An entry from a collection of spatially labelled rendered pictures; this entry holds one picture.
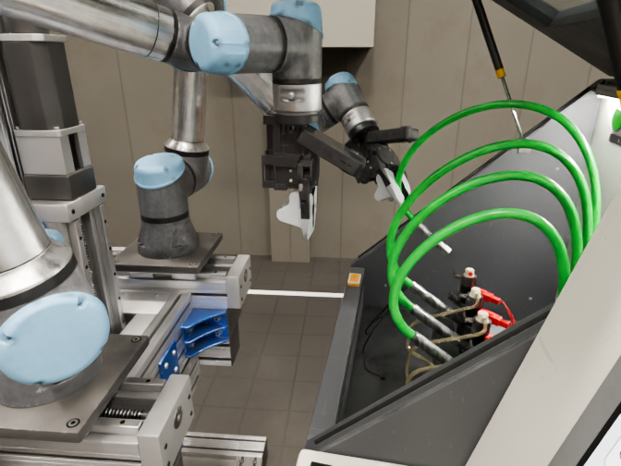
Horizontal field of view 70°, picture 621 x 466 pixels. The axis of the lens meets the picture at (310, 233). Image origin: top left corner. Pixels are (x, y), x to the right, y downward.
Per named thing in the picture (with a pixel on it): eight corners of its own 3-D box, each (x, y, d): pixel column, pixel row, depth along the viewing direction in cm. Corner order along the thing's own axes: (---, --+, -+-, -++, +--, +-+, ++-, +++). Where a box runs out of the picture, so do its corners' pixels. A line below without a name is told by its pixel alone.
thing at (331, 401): (348, 315, 131) (350, 265, 125) (363, 316, 130) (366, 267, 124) (306, 512, 74) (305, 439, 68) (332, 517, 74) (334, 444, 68)
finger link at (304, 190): (303, 212, 76) (303, 162, 72) (313, 213, 75) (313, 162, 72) (297, 222, 71) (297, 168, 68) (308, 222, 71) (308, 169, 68)
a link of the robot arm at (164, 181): (129, 216, 107) (120, 161, 102) (156, 201, 120) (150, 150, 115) (176, 220, 105) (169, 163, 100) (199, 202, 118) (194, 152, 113)
